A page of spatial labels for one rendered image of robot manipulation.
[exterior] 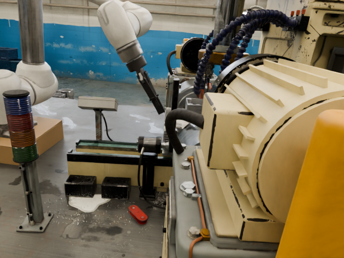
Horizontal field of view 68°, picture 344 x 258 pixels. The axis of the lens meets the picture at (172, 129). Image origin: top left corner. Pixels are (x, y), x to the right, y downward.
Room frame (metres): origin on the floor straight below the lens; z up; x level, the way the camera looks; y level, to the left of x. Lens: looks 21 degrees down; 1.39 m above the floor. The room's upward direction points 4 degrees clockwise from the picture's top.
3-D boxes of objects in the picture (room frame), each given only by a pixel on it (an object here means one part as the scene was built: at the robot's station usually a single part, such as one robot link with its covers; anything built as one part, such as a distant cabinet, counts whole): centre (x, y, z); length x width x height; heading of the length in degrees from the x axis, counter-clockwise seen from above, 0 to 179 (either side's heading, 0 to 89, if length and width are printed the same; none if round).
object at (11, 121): (0.62, 0.40, 1.14); 0.06 x 0.06 x 0.04
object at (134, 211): (0.69, 0.09, 0.81); 0.09 x 0.03 x 0.02; 41
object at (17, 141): (0.62, 0.40, 1.10); 0.06 x 0.06 x 0.04
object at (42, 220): (0.62, 0.40, 1.01); 0.08 x 0.08 x 0.42; 3
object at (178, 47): (1.58, -0.06, 1.16); 0.33 x 0.26 x 0.42; 3
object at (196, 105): (0.95, -0.11, 1.11); 0.12 x 0.11 x 0.07; 91
